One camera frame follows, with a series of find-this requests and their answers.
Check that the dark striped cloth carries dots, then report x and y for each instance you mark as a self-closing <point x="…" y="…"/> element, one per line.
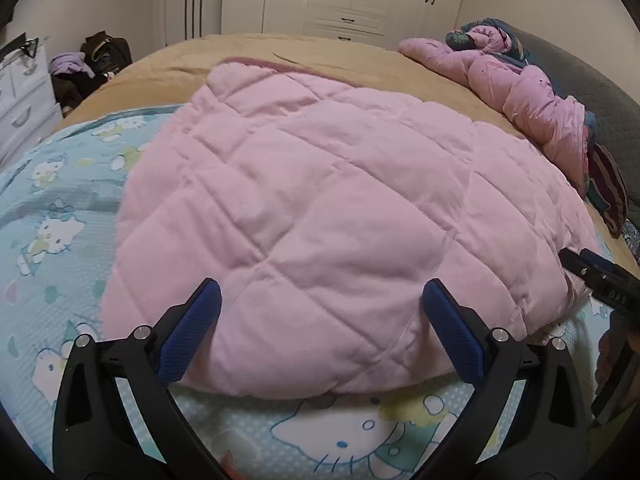
<point x="610" y="190"/>

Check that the tan bed sheet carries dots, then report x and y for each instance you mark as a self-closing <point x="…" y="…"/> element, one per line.
<point x="350" y="57"/>

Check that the grey padded headboard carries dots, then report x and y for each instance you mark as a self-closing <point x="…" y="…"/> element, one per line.
<point x="607" y="105"/>

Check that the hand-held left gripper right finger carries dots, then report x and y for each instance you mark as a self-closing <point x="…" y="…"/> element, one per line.
<point x="452" y="337"/>

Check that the dark blue printed garment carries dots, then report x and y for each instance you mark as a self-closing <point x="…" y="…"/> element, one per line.
<point x="467" y="37"/>

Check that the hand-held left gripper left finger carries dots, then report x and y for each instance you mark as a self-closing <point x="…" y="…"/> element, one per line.
<point x="192" y="332"/>

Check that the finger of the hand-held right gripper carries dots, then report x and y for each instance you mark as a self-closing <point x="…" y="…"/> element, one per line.
<point x="602" y="277"/>

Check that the pink quilted blanket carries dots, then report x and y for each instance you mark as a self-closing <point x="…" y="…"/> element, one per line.
<point x="325" y="210"/>

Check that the pink puffer jacket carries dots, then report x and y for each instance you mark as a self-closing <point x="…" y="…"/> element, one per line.
<point x="530" y="100"/>

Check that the teal cartoon printed blanket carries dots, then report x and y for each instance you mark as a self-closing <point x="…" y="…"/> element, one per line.
<point x="65" y="195"/>

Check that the dark clothes pile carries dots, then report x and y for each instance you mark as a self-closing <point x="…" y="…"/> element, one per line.
<point x="72" y="91"/>

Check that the black clothes hanger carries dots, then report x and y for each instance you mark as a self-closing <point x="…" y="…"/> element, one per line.
<point x="29" y="47"/>

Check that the purple clothes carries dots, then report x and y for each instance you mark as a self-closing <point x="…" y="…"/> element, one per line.
<point x="67" y="63"/>

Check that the black backpack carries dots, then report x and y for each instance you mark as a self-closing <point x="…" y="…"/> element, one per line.
<point x="107" y="52"/>

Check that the white drawer chest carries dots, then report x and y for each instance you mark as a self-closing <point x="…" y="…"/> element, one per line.
<point x="25" y="105"/>

